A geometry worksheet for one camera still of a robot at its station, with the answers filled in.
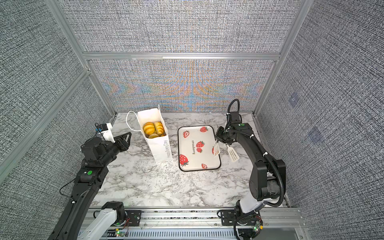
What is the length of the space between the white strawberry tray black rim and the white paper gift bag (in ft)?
0.30

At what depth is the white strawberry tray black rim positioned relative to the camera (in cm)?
92

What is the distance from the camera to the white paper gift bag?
2.54 ft
